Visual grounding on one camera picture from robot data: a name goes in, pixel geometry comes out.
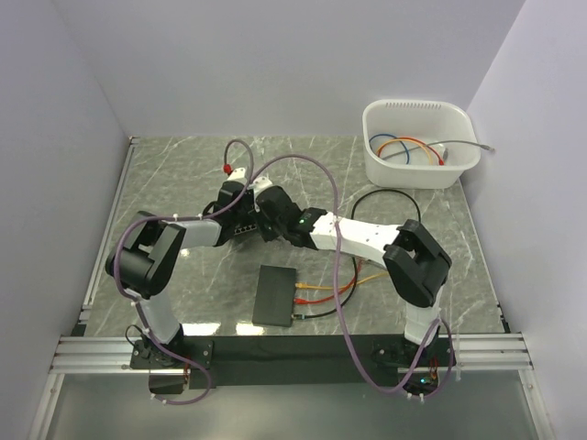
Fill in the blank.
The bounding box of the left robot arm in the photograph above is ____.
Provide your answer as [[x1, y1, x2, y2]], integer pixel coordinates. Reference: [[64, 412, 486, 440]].
[[105, 181, 255, 369]]

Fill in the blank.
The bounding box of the white plastic bin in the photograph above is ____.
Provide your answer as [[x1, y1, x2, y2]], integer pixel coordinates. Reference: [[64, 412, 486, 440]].
[[362, 99, 483, 189]]

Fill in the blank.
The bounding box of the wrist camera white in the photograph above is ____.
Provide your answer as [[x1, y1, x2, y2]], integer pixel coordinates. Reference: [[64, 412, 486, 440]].
[[223, 164, 249, 185], [249, 176, 273, 194]]

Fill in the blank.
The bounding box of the grey cable in bin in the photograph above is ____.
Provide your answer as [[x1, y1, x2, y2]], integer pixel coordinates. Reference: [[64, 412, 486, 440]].
[[382, 140, 497, 161]]

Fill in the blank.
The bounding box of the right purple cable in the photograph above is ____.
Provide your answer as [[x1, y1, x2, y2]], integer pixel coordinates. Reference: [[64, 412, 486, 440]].
[[249, 154, 458, 400]]

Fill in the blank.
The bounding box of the black base beam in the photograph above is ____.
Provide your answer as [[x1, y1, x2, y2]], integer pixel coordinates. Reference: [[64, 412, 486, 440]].
[[129, 334, 437, 396]]

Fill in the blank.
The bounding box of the black network switch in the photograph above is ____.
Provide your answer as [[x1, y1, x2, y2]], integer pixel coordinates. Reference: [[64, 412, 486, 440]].
[[251, 265, 297, 328], [234, 222, 257, 236]]

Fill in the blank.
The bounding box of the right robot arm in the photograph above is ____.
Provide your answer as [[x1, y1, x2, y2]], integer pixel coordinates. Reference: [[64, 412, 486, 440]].
[[251, 178, 452, 366]]

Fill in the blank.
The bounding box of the blue cable in bin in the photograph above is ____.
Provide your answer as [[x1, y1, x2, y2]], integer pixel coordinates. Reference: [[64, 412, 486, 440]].
[[370, 133, 412, 164]]

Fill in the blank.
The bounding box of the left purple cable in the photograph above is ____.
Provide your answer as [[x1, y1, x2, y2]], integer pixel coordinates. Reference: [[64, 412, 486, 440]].
[[114, 139, 256, 405]]

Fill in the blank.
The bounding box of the red cable in bin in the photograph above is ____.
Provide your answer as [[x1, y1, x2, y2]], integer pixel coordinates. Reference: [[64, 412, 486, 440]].
[[398, 136, 447, 165]]

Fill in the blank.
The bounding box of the purple cable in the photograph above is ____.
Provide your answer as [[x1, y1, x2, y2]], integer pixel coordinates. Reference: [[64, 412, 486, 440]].
[[114, 139, 256, 405], [249, 154, 458, 400]]

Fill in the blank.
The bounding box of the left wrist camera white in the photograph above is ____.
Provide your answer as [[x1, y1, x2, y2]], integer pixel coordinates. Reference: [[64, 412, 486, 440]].
[[223, 164, 249, 185]]

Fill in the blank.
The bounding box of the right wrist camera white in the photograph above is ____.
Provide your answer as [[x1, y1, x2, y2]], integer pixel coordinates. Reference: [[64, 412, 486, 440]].
[[249, 176, 273, 194]]

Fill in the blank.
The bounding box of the black ethernet cable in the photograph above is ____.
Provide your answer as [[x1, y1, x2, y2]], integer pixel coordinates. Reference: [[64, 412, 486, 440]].
[[292, 188, 422, 321]]

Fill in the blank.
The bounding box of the red ethernet cable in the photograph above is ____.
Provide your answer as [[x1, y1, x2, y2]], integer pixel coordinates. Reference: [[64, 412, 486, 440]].
[[293, 258, 368, 306]]

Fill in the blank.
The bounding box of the orange cable in bin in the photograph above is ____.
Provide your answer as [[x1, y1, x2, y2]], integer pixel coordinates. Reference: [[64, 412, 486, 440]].
[[376, 137, 444, 165]]

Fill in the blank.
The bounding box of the yellow ethernet cable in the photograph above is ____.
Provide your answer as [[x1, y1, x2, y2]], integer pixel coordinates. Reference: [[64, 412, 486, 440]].
[[295, 271, 391, 291]]

